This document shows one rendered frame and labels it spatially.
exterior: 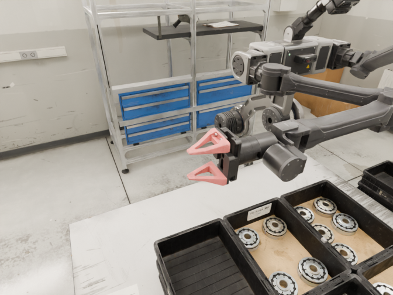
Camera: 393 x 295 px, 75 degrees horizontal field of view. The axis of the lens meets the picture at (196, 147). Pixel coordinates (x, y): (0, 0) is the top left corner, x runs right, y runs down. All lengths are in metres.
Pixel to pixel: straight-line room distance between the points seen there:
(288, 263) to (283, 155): 0.71
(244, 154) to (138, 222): 0.99
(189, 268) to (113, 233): 0.49
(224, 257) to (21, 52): 2.74
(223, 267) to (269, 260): 0.19
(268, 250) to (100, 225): 0.84
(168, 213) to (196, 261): 0.42
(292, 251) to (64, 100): 2.89
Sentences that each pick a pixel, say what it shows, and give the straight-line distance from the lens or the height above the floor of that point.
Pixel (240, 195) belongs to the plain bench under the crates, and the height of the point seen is 0.70.
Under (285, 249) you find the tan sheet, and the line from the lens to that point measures 1.21.
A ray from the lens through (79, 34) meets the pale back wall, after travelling 3.22.
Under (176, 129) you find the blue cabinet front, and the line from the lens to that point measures 2.85.
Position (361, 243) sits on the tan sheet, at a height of 0.83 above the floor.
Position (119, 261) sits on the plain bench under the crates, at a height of 0.70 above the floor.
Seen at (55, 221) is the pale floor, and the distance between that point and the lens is 2.63.
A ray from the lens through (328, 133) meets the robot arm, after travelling 0.69.
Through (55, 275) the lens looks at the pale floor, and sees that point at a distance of 2.28.
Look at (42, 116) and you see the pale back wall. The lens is 3.47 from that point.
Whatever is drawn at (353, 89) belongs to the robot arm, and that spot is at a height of 1.47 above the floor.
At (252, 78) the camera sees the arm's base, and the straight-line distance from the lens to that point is 1.11.
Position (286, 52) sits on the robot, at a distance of 1.25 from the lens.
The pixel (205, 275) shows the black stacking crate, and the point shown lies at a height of 0.83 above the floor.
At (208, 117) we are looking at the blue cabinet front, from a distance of 2.96.
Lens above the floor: 1.77
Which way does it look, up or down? 34 degrees down
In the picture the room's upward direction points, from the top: straight up
